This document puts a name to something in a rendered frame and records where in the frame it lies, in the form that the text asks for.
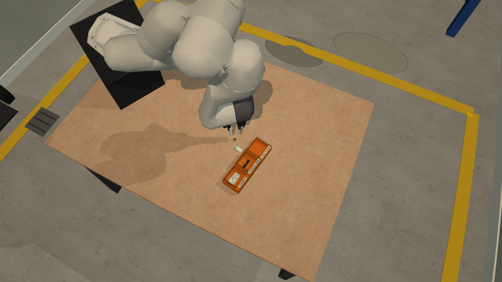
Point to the orange three-compartment bin rack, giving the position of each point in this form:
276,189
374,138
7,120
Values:
256,153

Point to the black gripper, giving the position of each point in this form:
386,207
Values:
238,126

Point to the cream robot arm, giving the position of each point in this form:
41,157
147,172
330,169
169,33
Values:
198,39

